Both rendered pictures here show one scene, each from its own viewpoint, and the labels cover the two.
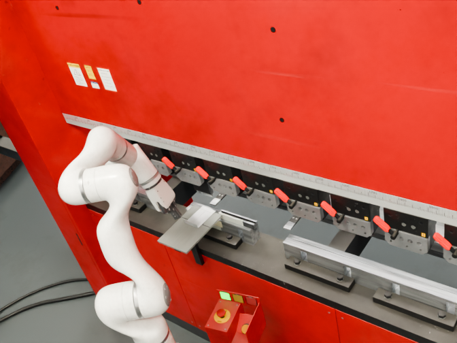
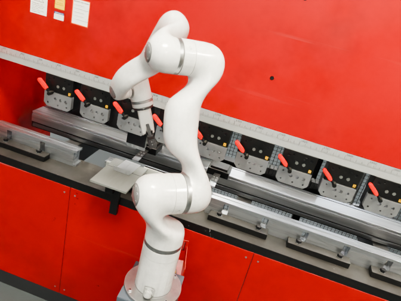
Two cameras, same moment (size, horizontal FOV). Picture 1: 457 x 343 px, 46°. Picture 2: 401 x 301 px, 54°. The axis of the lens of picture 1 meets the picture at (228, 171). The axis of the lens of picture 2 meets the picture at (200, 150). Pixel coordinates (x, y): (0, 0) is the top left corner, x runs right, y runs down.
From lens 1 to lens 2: 1.18 m
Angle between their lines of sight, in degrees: 34
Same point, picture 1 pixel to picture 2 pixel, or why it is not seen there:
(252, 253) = not seen: hidden behind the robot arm
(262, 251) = not seen: hidden behind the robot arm
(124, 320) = (168, 212)
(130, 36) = not seen: outside the picture
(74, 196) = (172, 57)
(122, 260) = (191, 142)
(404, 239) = (336, 190)
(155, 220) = (63, 170)
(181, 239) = (115, 181)
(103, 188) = (203, 58)
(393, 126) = (371, 93)
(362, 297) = (277, 243)
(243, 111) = (234, 65)
